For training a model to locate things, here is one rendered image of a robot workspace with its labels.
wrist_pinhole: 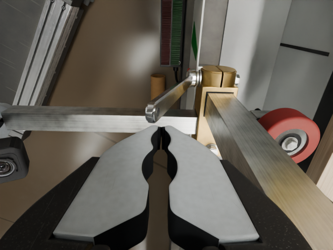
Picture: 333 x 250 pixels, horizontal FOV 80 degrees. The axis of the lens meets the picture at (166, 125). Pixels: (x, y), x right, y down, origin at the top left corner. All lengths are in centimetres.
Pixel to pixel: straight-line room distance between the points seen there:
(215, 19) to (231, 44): 11
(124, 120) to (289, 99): 37
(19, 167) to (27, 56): 87
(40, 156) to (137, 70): 92
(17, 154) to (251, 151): 24
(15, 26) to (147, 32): 57
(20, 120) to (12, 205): 178
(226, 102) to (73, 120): 22
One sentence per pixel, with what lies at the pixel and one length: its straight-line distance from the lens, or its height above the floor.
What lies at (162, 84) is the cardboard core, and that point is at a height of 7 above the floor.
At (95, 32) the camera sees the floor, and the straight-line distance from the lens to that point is 119.
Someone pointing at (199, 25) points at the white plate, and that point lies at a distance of 34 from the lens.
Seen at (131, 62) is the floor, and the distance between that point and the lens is 117.
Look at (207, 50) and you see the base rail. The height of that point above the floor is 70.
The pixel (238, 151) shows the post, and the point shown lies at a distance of 17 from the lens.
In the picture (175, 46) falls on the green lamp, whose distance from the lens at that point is 43.
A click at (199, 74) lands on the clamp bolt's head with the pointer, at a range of 30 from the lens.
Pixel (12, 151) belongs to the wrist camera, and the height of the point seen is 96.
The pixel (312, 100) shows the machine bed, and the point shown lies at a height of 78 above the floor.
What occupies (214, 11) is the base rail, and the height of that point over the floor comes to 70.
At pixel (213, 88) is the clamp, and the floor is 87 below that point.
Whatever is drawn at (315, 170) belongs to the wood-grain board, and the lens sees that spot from 40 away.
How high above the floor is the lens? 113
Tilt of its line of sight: 62 degrees down
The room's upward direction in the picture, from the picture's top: 179 degrees clockwise
